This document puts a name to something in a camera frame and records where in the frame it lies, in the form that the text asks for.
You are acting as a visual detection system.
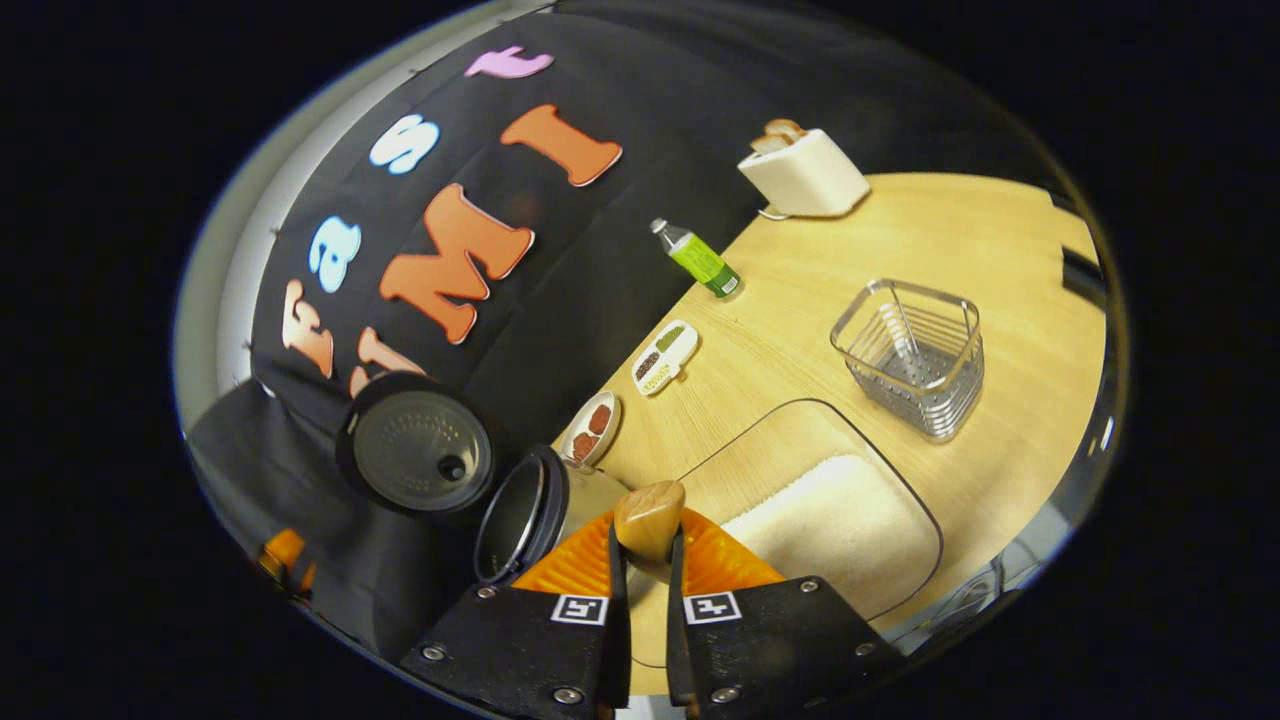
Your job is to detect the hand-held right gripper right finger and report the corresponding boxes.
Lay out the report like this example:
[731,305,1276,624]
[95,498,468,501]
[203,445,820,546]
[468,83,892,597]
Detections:
[665,506,907,720]

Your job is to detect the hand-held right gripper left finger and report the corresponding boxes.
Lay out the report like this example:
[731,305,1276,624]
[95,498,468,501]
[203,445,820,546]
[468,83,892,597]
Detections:
[400,510,634,716]

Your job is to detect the wooden spoon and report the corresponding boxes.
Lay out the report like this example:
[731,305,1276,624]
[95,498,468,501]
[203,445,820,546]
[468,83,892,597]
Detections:
[612,479,688,571]

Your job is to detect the dark grey rice cooker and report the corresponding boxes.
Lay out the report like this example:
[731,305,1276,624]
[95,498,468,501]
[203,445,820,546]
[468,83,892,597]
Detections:
[334,371,634,587]

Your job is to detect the white rice heap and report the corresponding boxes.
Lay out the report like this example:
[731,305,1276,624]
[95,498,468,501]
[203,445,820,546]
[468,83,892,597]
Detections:
[720,454,937,623]

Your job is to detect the clear chopstick holder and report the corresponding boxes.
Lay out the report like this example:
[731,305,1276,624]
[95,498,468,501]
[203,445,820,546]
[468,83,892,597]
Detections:
[829,277,986,442]

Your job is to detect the clear plastic rice tray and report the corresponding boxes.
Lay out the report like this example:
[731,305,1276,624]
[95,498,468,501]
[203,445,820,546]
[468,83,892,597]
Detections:
[628,397,945,670]

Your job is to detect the white red bean dish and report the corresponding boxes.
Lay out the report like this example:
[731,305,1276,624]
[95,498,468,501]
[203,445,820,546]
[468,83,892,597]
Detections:
[559,389,624,469]

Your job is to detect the white divided bean dish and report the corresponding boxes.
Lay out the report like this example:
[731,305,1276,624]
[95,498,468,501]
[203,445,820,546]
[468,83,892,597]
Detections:
[631,319,701,398]

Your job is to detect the green drink bottle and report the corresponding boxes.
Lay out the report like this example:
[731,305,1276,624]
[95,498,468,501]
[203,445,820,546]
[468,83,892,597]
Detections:
[649,217,744,300]

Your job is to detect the white toaster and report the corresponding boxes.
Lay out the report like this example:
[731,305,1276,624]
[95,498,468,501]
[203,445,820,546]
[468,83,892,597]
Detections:
[736,127,872,220]

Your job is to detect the toast slices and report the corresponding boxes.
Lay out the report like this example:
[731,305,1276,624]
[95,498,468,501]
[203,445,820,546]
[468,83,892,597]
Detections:
[750,117,808,157]

